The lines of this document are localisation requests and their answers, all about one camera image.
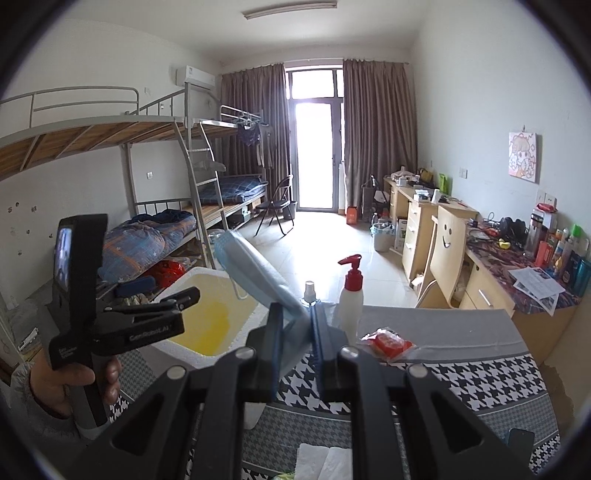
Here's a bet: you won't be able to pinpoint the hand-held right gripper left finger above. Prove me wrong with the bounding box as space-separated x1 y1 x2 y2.
65 302 285 480

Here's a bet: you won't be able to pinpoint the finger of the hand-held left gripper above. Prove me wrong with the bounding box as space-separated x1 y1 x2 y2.
102 300 186 330
157 286 202 311

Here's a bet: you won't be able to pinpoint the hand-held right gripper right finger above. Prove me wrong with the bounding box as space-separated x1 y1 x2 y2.
309 305 536 480

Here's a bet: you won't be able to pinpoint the white foam box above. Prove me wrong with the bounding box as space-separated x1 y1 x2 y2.
150 265 273 431

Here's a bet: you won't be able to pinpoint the blue face mask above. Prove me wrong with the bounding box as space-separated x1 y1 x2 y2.
213 229 315 374

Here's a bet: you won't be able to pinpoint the white paper tissue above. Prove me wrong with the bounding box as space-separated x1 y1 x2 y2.
295 442 333 480

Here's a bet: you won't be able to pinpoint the person's left forearm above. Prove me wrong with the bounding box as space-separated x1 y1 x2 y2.
0 360 88 467

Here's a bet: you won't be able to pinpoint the person's left hand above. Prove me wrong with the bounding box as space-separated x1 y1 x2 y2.
28 355 123 417

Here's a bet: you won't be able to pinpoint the white red pump bottle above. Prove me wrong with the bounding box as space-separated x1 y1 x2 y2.
335 254 366 344

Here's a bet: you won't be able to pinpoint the small clear spray bottle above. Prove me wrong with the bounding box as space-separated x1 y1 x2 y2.
301 280 324 310

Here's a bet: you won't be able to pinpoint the blue plaid quilt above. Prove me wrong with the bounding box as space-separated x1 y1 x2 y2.
99 210 197 282

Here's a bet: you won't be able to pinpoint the red wrapped packet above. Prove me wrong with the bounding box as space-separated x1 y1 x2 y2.
360 328 419 363

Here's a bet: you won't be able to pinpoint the dark blue bedding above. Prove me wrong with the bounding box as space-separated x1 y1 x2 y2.
199 174 269 205

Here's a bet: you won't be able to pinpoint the white bucket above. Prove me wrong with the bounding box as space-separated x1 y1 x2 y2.
372 222 396 253

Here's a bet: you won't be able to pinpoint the black folding chair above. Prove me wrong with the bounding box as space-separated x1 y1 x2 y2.
254 174 296 238

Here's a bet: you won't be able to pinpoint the houndstooth tablecloth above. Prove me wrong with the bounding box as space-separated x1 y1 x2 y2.
106 305 561 480

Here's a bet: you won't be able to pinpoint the grey metal bunk bed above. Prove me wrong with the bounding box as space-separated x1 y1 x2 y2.
198 105 273 232
0 82 232 296

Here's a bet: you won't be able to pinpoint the light wooden desk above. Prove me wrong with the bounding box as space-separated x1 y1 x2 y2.
383 178 479 283
455 222 583 365

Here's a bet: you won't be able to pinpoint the wooden smiley face chair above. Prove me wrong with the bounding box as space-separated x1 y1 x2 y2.
416 205 472 309

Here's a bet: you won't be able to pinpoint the dark hanging clothes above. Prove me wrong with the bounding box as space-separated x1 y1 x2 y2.
235 121 278 169

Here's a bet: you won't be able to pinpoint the glass balcony door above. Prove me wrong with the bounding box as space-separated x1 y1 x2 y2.
286 67 346 213

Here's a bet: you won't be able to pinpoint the brown curtain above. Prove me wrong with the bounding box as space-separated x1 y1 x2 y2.
342 58 419 210
219 64 291 195

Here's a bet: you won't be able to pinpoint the white air conditioner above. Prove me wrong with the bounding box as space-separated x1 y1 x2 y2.
175 66 216 90

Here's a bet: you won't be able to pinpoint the black headphones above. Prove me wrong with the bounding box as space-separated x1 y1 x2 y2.
499 217 527 241

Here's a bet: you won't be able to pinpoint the dark smartphone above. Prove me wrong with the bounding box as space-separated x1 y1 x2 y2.
508 428 536 459

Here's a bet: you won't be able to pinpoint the printed paper sheets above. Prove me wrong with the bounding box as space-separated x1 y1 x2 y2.
508 267 567 317

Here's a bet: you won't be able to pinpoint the row of toiletry bottles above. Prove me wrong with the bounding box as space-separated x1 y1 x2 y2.
524 203 591 297

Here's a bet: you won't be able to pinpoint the ceiling tube light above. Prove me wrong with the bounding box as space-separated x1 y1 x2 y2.
243 0 338 20

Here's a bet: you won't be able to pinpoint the cartoon wall picture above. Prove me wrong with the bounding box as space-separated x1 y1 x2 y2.
508 130 541 184

